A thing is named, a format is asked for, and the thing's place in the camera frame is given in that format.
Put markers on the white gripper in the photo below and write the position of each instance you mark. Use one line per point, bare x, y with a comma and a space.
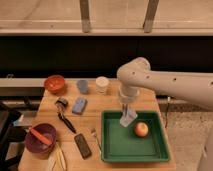
127, 95

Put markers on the grey blue towel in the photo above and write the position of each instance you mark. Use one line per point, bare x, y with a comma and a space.
128, 116

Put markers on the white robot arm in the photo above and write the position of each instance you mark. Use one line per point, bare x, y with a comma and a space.
196, 88

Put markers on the red bowl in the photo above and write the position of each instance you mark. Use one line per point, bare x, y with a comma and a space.
54, 83

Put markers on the purple bowl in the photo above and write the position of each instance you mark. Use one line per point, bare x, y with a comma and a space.
34, 145

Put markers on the white cup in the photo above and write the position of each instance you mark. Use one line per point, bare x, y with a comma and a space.
102, 84

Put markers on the red yellow apple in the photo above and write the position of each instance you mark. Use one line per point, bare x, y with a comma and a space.
141, 129

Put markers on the blue grey cup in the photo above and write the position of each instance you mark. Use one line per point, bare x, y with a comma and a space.
82, 86

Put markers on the blue sponge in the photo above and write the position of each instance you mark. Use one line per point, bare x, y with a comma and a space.
79, 105

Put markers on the metal fork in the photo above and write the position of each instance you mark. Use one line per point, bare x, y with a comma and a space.
94, 134

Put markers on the green plastic tray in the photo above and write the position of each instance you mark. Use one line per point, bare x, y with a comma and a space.
121, 144

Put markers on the orange carrot stick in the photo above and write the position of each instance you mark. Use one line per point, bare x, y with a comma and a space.
40, 137

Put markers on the black chair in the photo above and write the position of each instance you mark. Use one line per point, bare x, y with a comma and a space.
9, 133

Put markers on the black handled brush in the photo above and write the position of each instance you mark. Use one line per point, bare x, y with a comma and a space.
61, 104

